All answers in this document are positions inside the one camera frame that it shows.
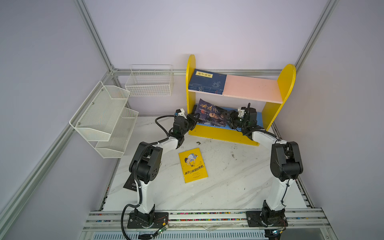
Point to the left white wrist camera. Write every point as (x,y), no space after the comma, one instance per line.
(180,113)

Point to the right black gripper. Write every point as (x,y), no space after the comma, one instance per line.
(235,115)

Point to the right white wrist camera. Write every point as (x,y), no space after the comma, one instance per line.
(242,111)

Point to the navy blue book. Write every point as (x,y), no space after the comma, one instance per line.
(208,82)

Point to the black antler cover book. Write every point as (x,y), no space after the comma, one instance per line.
(130,184)

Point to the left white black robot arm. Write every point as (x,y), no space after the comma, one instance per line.
(146,162)

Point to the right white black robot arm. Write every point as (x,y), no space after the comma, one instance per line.
(285,162)

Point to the dark blue yellow-edged book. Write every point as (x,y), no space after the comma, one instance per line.
(207,110)

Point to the white wire basket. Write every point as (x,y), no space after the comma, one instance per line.
(150,81)

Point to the yellow children's book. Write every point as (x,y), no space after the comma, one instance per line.
(193,165)

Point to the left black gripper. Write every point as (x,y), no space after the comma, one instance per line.
(190,117)

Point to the white mesh tiered rack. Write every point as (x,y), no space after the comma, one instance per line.
(105,121)

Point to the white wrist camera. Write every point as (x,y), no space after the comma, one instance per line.
(242,111)
(180,113)

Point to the black wolf cover book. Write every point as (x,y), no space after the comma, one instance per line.
(212,122)

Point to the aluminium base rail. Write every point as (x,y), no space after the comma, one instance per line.
(297,224)

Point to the yellow pink blue bookshelf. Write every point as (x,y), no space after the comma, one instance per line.
(238,92)

